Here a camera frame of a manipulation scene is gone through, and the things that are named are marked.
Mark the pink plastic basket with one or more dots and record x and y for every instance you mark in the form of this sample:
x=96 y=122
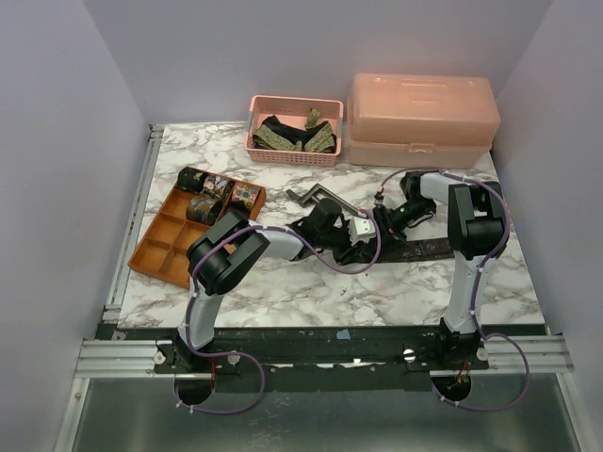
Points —
x=297 y=131

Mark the orange wooden divided tray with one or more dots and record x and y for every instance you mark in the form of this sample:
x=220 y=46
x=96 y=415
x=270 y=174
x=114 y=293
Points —
x=162 y=251

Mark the olive green patterned tie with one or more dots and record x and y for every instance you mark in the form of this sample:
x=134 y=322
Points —
x=292 y=139

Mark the grey floral rolled tie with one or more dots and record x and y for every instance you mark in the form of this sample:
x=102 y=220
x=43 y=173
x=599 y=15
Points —
x=218 y=186

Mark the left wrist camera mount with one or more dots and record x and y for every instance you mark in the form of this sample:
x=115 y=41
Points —
x=361 y=229

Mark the dark metal crank handle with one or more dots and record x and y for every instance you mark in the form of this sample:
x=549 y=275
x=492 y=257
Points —
x=319 y=192

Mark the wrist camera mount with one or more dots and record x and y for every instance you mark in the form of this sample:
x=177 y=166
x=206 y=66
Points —
x=361 y=229
x=382 y=200

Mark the dark green rolled tie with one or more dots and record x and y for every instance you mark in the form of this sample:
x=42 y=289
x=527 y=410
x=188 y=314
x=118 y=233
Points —
x=190 y=180

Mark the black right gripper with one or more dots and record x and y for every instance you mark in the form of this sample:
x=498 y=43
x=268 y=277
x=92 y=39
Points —
x=389 y=224

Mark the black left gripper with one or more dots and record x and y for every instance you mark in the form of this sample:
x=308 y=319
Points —
x=350 y=253

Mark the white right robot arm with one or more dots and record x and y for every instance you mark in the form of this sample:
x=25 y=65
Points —
x=478 y=232

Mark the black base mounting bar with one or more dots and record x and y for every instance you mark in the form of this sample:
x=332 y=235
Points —
x=242 y=360

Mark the colourful patterned rolled tie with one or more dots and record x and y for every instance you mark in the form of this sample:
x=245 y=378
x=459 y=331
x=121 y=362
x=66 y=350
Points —
x=245 y=194

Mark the dark brown blue floral tie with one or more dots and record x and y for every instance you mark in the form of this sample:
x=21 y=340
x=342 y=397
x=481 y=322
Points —
x=421 y=250

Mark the black tie in basket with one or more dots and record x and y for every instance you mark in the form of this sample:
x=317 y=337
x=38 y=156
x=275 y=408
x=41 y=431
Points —
x=282 y=127

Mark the pink plastic storage box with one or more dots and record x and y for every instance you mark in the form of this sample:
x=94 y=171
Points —
x=412 y=121

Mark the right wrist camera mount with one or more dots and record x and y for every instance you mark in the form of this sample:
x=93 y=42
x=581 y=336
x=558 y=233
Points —
x=382 y=200

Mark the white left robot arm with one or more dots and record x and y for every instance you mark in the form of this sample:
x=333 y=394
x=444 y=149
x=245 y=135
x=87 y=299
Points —
x=220 y=260

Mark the gold floral rolled tie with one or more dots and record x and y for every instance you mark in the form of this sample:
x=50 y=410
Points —
x=204 y=209

